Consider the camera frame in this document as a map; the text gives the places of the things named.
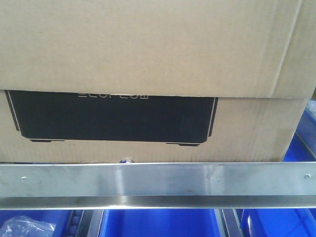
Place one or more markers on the brown cardboard box black print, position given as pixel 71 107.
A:
pixel 86 81

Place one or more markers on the middle blue plastic bin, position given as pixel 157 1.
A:
pixel 159 223

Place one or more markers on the blue plastic bin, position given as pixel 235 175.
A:
pixel 62 219
pixel 297 222
pixel 159 223
pixel 303 145

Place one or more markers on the right metal roller track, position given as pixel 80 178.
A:
pixel 228 223

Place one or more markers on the metal roller track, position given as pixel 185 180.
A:
pixel 85 223
pixel 228 223

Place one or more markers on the left metal roller track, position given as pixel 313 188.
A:
pixel 85 223

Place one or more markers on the left blue plastic bin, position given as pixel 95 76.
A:
pixel 62 219

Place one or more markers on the right lower blue plastic bin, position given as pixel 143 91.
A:
pixel 297 222

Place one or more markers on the right upper blue plastic bin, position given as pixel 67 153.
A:
pixel 303 145

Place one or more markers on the clear plastic bag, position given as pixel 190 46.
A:
pixel 23 226

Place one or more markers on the metal shelf front rail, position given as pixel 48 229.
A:
pixel 158 185

